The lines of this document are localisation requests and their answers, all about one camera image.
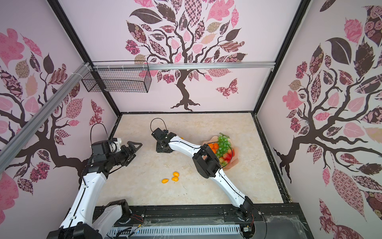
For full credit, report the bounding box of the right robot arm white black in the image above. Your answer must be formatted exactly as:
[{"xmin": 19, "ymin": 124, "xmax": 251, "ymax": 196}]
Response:
[{"xmin": 151, "ymin": 128, "xmax": 255, "ymax": 221}]

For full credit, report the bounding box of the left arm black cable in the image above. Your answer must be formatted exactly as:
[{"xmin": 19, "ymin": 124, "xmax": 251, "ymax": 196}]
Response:
[{"xmin": 90, "ymin": 123, "xmax": 108, "ymax": 144}]

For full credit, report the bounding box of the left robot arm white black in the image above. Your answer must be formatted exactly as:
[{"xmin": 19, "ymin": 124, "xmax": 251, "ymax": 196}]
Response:
[{"xmin": 47, "ymin": 138, "xmax": 142, "ymax": 239}]

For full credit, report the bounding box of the aluminium rail back wall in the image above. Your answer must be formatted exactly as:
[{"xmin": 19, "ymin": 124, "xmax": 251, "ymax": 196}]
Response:
[{"xmin": 93, "ymin": 61, "xmax": 276, "ymax": 70}]

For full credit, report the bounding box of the aluminium rail wall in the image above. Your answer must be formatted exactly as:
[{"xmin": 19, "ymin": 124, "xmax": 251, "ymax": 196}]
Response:
[
  {"xmin": 93, "ymin": 61, "xmax": 276, "ymax": 70},
  {"xmin": 1, "ymin": 62, "xmax": 91, "ymax": 172}
]

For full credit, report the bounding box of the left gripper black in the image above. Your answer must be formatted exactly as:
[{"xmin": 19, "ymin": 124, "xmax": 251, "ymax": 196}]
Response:
[{"xmin": 107, "ymin": 141, "xmax": 143, "ymax": 166}]

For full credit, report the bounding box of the white slotted cable duct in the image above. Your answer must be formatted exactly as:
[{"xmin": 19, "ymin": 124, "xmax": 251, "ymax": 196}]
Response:
[{"xmin": 105, "ymin": 225, "xmax": 243, "ymax": 239}]

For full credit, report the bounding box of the black base frame rail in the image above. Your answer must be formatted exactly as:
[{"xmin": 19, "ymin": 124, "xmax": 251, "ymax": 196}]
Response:
[{"xmin": 55, "ymin": 202, "xmax": 314, "ymax": 239}]

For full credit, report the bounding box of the green grape bunch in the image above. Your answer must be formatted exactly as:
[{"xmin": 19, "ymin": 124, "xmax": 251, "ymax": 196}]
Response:
[{"xmin": 216, "ymin": 133, "xmax": 231, "ymax": 158}]

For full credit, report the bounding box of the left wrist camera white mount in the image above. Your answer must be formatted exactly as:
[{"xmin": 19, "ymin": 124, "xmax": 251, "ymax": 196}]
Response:
[{"xmin": 109, "ymin": 137, "xmax": 122, "ymax": 153}]

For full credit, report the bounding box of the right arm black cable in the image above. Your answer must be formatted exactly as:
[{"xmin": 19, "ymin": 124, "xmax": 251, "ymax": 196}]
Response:
[{"xmin": 150, "ymin": 118, "xmax": 268, "ymax": 239}]

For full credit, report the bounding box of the aluminium rail left wall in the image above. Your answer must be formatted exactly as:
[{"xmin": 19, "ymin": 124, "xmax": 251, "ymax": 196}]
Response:
[{"xmin": 1, "ymin": 62, "xmax": 91, "ymax": 172}]

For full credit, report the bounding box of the strawberry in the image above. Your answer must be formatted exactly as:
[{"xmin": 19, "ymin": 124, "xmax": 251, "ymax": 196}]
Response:
[
  {"xmin": 223, "ymin": 149, "xmax": 234, "ymax": 163},
  {"xmin": 219, "ymin": 157, "xmax": 228, "ymax": 167}
]

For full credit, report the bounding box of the black wire basket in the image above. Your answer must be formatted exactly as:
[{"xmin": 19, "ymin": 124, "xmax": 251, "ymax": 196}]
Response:
[{"xmin": 82, "ymin": 60, "xmax": 152, "ymax": 93}]

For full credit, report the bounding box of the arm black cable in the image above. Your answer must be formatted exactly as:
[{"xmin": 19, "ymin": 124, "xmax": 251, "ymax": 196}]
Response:
[
  {"xmin": 90, "ymin": 123, "xmax": 108, "ymax": 144},
  {"xmin": 150, "ymin": 118, "xmax": 268, "ymax": 239}
]

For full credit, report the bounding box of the pink petal-shaped fruit bowl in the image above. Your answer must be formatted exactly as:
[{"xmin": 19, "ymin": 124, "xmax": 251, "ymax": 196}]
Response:
[{"xmin": 203, "ymin": 135, "xmax": 239, "ymax": 170}]

